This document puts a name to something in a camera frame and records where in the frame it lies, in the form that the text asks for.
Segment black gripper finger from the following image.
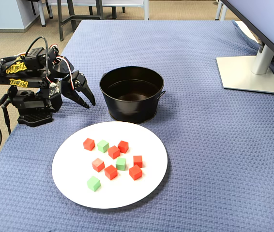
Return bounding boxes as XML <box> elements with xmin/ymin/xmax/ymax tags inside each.
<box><xmin>75</xmin><ymin>71</ymin><xmax>96</xmax><ymax>106</ymax></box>
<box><xmin>61</xmin><ymin>79</ymin><xmax>91</xmax><ymax>109</ymax></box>

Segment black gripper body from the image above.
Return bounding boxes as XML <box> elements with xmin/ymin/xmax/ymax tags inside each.
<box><xmin>54</xmin><ymin>56</ymin><xmax>77</xmax><ymax>84</ymax></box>

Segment red cube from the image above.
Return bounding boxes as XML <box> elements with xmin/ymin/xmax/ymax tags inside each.
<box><xmin>82</xmin><ymin>138</ymin><xmax>96</xmax><ymax>152</ymax></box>
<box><xmin>104</xmin><ymin>164</ymin><xmax>118</xmax><ymax>181</ymax></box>
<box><xmin>107</xmin><ymin>145</ymin><xmax>121</xmax><ymax>160</ymax></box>
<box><xmin>91</xmin><ymin>158</ymin><xmax>106</xmax><ymax>173</ymax></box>
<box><xmin>117</xmin><ymin>140</ymin><xmax>130</xmax><ymax>154</ymax></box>
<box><xmin>129</xmin><ymin>164</ymin><xmax>143</xmax><ymax>181</ymax></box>
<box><xmin>133</xmin><ymin>155</ymin><xmax>143</xmax><ymax>168</ymax></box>

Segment green cube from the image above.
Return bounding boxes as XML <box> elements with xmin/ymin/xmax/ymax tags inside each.
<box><xmin>86</xmin><ymin>175</ymin><xmax>102</xmax><ymax>192</ymax></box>
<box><xmin>97</xmin><ymin>139</ymin><xmax>110</xmax><ymax>153</ymax></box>
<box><xmin>115</xmin><ymin>157</ymin><xmax>127</xmax><ymax>171</ymax></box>

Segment white round plate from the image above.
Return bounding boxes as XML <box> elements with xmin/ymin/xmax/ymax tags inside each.
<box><xmin>51</xmin><ymin>121</ymin><xmax>168</xmax><ymax>210</ymax></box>

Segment black metal bucket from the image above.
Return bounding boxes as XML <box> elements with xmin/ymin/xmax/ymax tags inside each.
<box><xmin>99</xmin><ymin>66</ymin><xmax>167</xmax><ymax>124</ymax></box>

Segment black chair legs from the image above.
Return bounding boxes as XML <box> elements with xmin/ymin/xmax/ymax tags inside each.
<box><xmin>29</xmin><ymin>0</ymin><xmax>54</xmax><ymax>19</ymax></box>

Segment white furniture leg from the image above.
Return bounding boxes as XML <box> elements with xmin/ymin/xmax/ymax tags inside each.
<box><xmin>37</xmin><ymin>0</ymin><xmax>47</xmax><ymax>27</ymax></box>

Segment black furniture legs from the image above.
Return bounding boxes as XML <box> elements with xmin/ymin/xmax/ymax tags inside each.
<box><xmin>88</xmin><ymin>5</ymin><xmax>126</xmax><ymax>19</ymax></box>

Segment white table leg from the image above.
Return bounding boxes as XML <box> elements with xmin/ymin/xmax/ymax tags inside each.
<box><xmin>143</xmin><ymin>0</ymin><xmax>150</xmax><ymax>21</ymax></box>

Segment blue woven table cloth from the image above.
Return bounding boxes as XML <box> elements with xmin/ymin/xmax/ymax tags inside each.
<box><xmin>0</xmin><ymin>19</ymin><xmax>274</xmax><ymax>232</ymax></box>

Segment white furniture legs pair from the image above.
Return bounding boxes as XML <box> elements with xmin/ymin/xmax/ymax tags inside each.
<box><xmin>214</xmin><ymin>0</ymin><xmax>228</xmax><ymax>21</ymax></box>

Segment monitor with silver stand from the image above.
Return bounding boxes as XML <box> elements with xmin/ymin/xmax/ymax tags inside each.
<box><xmin>215</xmin><ymin>0</ymin><xmax>274</xmax><ymax>95</ymax></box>

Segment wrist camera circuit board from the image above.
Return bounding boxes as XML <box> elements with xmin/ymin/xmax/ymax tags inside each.
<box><xmin>48</xmin><ymin>80</ymin><xmax>62</xmax><ymax>98</ymax></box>

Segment dark grey table frame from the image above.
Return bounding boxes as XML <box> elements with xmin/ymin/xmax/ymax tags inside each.
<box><xmin>56</xmin><ymin>0</ymin><xmax>104</xmax><ymax>41</ymax></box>

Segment thin black cable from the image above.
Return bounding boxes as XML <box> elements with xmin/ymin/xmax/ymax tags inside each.
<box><xmin>0</xmin><ymin>103</ymin><xmax>12</xmax><ymax>157</ymax></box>

